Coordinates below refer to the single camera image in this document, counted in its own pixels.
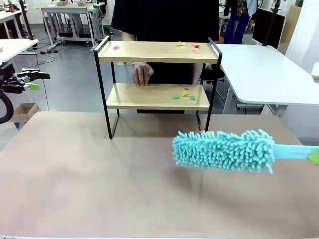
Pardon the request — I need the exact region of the two-tier wooden shelf black frame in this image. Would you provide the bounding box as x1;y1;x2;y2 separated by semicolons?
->
93;35;223;140

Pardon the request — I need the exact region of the tan cardboard board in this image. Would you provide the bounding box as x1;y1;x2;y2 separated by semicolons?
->
284;4;302;55

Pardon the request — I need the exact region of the teal microfiber duster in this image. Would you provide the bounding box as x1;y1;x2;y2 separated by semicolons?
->
171;128;319;175

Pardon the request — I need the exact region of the black office chair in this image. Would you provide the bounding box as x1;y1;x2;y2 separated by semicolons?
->
200;63;225;86

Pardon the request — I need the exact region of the open cardboard box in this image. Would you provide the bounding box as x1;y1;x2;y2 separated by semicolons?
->
11;103;41;124

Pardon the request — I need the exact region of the person's right forearm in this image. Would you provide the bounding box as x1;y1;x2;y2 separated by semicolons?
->
121;31;137;42

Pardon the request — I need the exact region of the grey metal workbench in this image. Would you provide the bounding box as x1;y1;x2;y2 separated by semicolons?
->
41;6;105;48

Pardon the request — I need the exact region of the person in blue trousers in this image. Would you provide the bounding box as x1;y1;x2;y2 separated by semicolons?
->
223;0;257;45

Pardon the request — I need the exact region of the black monitor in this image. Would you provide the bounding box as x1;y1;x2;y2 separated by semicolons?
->
252;7;285;50

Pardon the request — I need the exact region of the small white table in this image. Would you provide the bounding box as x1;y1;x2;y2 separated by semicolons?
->
0;39;39;64

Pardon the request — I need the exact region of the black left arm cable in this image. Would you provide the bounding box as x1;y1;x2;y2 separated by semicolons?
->
0;91;15;124

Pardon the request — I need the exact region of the person's right hand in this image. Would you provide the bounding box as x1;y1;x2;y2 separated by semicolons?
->
132;62;155;87

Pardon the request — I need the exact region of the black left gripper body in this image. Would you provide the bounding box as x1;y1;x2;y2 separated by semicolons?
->
0;62;26;94

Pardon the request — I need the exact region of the person torso black shirt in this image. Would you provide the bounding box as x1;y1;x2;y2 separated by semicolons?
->
111;0;220;115

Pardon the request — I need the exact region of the red tool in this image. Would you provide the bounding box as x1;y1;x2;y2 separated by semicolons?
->
6;1;22;12

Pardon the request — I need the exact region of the black stand pole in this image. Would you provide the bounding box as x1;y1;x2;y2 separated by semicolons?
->
19;0;34;40

